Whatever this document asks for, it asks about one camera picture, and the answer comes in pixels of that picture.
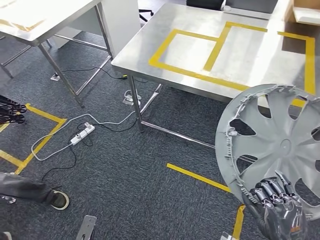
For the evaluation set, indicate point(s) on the stainless steel workbench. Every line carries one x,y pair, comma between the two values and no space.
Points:
140,56

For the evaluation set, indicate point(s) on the white cabinet panel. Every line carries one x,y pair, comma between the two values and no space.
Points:
120,26

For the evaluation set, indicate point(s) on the silver plastic wheel hubcap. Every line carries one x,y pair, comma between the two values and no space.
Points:
275,145

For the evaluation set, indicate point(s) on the person's leg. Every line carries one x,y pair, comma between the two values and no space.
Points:
25,188

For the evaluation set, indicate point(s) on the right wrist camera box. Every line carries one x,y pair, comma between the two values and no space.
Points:
226,236

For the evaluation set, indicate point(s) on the stainless steel table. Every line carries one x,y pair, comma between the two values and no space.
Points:
50,20

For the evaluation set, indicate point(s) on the person's shoe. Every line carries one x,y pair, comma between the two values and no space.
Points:
61,200

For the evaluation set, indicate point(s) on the yellow floor tape marking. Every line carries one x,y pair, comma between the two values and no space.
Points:
197,177

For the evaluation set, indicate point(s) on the cardboard box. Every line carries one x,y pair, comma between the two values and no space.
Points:
305,15

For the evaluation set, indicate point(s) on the grey laptop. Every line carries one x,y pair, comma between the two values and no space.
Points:
250,5

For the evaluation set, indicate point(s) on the white power strip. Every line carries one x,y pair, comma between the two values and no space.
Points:
82,134

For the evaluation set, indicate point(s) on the black plastic frame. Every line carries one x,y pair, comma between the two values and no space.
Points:
12,111

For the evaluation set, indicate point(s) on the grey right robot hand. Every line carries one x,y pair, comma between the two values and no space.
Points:
282,215

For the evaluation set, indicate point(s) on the silver floor socket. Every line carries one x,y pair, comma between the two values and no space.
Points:
130,99
55,77

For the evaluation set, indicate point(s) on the black office chair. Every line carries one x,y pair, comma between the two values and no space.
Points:
204,4

